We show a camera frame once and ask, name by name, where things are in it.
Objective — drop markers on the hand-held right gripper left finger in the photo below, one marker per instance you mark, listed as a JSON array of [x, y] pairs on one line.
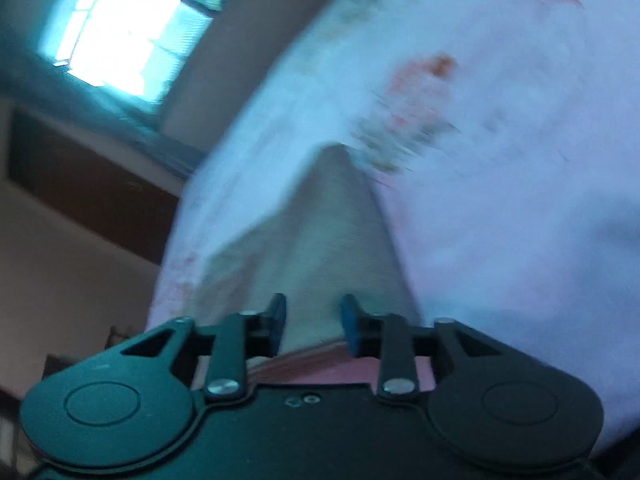
[[277, 322]]

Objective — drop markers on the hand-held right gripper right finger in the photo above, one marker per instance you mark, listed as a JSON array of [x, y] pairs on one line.
[[350, 325]]

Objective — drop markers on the grey-beige pants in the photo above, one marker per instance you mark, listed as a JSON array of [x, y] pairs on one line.
[[325, 240]]

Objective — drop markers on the pink floral bed sheet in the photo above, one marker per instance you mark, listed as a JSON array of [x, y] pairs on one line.
[[500, 185]]

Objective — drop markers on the brown wooden door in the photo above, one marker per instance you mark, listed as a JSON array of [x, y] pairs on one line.
[[90, 185]]

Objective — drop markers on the window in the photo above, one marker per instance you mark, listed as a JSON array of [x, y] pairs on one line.
[[125, 25]]

